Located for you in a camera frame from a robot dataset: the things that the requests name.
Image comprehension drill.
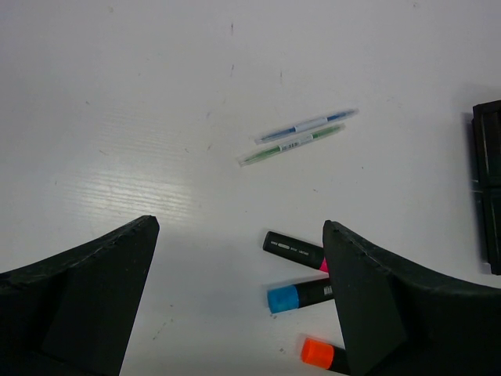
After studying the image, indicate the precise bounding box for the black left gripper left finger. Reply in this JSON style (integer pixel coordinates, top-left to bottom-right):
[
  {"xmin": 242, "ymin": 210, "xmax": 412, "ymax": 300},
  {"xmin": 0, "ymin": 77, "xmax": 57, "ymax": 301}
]
[{"xmin": 1, "ymin": 215, "xmax": 160, "ymax": 375}]

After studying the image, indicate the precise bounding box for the orange highlighter marker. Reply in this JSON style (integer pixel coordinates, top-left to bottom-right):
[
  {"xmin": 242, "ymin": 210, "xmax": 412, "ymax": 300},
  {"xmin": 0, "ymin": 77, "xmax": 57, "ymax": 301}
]
[{"xmin": 301, "ymin": 338, "xmax": 351, "ymax": 375}]

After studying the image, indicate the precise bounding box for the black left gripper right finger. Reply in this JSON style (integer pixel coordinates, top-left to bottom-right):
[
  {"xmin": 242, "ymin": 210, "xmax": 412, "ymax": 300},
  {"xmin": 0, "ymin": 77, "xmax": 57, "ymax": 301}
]
[{"xmin": 323, "ymin": 221, "xmax": 500, "ymax": 375}]

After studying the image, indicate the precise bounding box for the pink highlighter marker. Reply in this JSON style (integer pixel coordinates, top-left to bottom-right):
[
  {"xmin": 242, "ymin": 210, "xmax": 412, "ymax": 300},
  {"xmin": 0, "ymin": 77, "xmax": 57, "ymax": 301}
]
[{"xmin": 262, "ymin": 231, "xmax": 328, "ymax": 273}]

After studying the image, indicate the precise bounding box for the green pen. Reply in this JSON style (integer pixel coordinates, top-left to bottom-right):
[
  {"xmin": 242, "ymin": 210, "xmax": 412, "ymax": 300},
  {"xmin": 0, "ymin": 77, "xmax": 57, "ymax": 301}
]
[{"xmin": 238, "ymin": 124, "xmax": 345, "ymax": 167}]

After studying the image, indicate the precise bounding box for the black compartment organizer tray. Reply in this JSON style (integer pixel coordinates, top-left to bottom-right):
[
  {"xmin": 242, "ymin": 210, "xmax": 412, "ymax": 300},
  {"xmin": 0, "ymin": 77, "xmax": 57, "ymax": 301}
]
[{"xmin": 469, "ymin": 100, "xmax": 500, "ymax": 275}]

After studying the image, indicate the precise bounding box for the blue pen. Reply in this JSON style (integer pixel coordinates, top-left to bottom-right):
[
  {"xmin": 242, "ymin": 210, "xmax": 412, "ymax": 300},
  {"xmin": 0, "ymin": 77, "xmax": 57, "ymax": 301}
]
[{"xmin": 254, "ymin": 109, "xmax": 359, "ymax": 145}]

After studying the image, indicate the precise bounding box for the blue highlighter marker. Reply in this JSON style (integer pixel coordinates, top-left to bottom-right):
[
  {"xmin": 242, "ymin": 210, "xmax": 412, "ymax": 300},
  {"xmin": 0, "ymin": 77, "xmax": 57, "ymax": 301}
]
[{"xmin": 267, "ymin": 278, "xmax": 334, "ymax": 314}]

